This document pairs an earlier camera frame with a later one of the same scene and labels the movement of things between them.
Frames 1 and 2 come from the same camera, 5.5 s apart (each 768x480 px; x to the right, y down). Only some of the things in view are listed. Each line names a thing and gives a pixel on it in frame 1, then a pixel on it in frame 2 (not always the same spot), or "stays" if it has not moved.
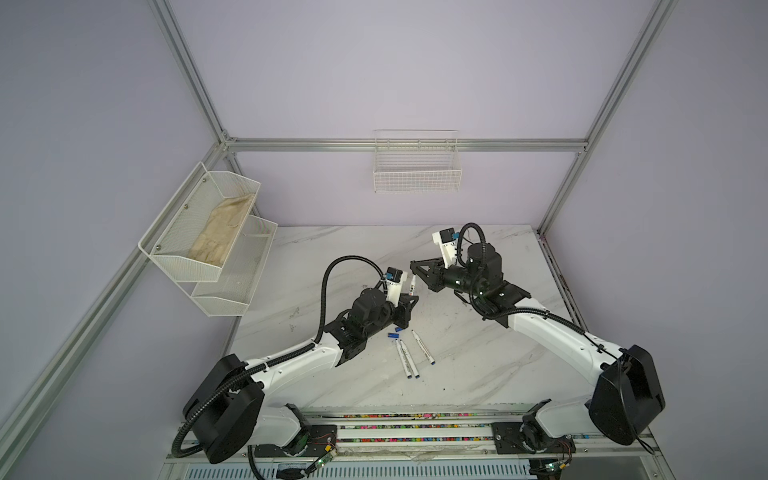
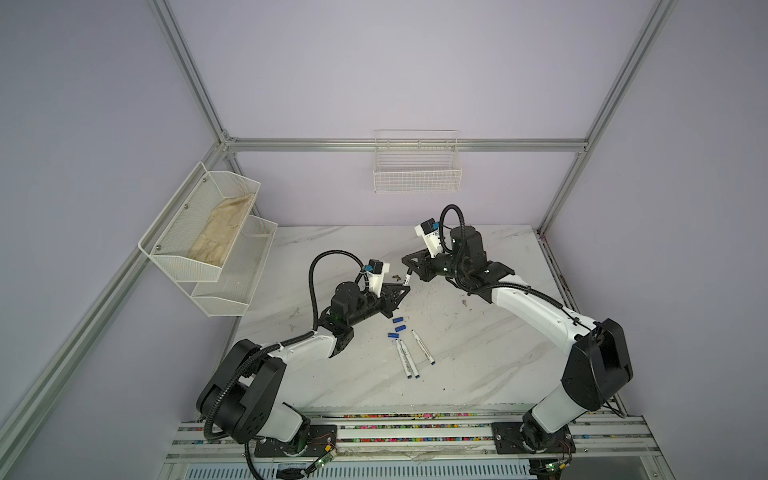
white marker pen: [423, 347] stays
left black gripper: [404, 309] -> [386, 301]
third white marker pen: [409, 361] stays
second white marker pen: [402, 360] stays
